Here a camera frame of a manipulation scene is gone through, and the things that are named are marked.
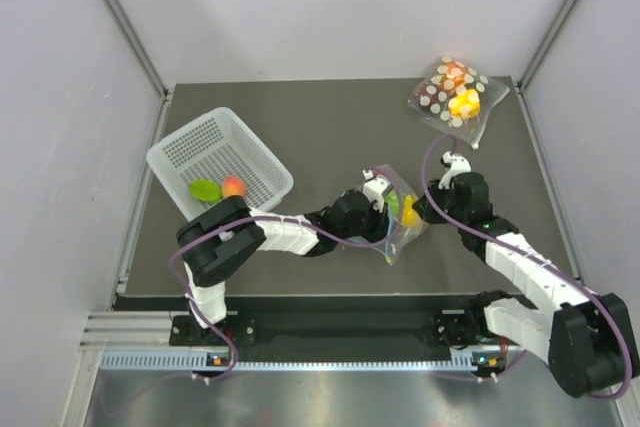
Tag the yellow fake fruit in dotted bag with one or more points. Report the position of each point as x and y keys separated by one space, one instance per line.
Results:
x=465 y=105

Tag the white perforated plastic basket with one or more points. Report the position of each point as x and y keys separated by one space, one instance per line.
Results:
x=214 y=146

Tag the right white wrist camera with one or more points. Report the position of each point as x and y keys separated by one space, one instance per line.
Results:
x=455 y=164

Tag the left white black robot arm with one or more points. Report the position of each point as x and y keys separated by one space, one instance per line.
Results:
x=214 y=245

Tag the green fake pear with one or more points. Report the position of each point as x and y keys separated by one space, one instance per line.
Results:
x=394 y=203

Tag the right aluminium frame post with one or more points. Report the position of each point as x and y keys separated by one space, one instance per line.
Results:
x=557 y=25

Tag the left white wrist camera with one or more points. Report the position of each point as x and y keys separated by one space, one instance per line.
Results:
x=375 y=188

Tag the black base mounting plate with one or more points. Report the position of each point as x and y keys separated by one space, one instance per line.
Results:
x=342 y=329

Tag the clear blue zip top bag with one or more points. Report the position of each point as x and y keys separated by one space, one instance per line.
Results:
x=401 y=236

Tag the orange fake fruit in dotted bag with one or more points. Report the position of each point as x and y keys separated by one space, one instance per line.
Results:
x=450 y=75

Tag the dark red fake fruit dotted bag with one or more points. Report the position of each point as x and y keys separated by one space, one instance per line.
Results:
x=424 y=95

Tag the left aluminium frame post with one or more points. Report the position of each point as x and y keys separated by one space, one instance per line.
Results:
x=132 y=39

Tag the clear polka dot bag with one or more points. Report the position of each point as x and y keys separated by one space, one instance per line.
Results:
x=491 y=92

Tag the aluminium frame post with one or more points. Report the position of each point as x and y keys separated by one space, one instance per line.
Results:
x=132 y=39
x=557 y=25

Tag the orange peach fake fruit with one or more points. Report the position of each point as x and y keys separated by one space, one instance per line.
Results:
x=233 y=186

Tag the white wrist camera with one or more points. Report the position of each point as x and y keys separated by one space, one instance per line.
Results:
x=455 y=164
x=375 y=188

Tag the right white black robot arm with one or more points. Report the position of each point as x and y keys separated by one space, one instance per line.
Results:
x=585 y=339

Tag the yellow fake lemon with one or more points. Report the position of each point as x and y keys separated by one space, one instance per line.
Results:
x=409 y=218

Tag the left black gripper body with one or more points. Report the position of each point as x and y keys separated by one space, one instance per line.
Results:
x=369 y=225

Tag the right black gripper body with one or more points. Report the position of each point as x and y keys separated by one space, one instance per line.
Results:
x=446 y=199

